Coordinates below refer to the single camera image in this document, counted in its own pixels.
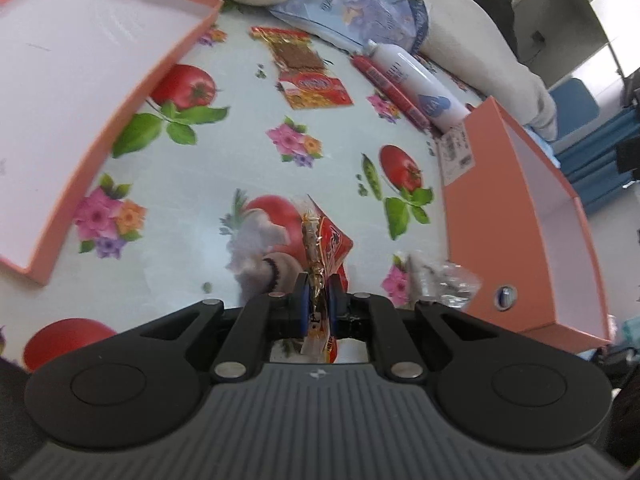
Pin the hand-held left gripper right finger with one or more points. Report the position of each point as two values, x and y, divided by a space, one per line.
336 306

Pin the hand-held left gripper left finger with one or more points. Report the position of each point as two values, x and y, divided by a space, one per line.
300 306

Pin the red and clear snack packet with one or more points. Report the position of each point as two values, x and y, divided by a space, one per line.
327 240

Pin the deep orange cardboard box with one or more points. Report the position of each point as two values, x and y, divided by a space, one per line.
500 210

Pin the crumpled clear wrapper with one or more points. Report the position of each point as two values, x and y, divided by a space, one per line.
445 280

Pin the red sausage stick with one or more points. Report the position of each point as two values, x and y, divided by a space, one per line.
395 92

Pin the white bottle with blue drop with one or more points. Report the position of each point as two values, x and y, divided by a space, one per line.
415 85

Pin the clear snack packet red label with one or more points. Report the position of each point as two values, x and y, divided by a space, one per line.
305 70

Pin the grey duvet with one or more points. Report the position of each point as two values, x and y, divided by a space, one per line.
475 50

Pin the light blue plastic bag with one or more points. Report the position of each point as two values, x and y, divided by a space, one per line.
360 10

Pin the blue curtain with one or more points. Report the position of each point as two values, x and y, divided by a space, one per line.
600 165

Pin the blue chair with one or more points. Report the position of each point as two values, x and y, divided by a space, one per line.
575 107

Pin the shallow pink box lid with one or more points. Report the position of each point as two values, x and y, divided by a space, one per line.
75 85

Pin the dark hanging clothes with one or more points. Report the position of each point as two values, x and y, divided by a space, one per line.
629 155

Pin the grey wardrobe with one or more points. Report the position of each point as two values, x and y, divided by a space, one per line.
565 15

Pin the black wall outlet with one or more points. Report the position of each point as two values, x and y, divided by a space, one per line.
538 37

